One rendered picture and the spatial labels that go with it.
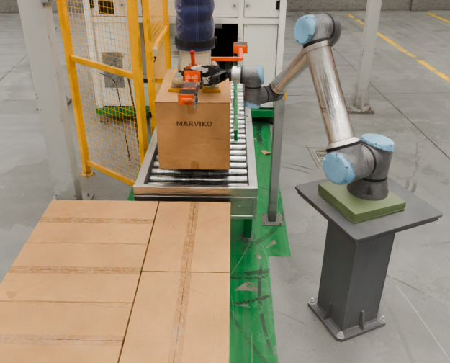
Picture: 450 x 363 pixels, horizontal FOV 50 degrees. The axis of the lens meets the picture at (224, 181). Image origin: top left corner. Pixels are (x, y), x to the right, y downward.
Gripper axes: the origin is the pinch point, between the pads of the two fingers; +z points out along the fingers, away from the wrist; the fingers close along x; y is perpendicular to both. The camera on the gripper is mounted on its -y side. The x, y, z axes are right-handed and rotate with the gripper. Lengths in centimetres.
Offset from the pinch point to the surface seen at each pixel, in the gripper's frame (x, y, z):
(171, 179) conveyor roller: -68, 10, 16
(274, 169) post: -78, 44, -50
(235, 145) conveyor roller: -66, 56, -24
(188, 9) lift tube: 29.5, 17.6, 2.8
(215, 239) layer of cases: -67, -51, -13
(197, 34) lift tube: 16.8, 17.0, -1.8
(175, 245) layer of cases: -67, -56, 6
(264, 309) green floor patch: -121, -42, -40
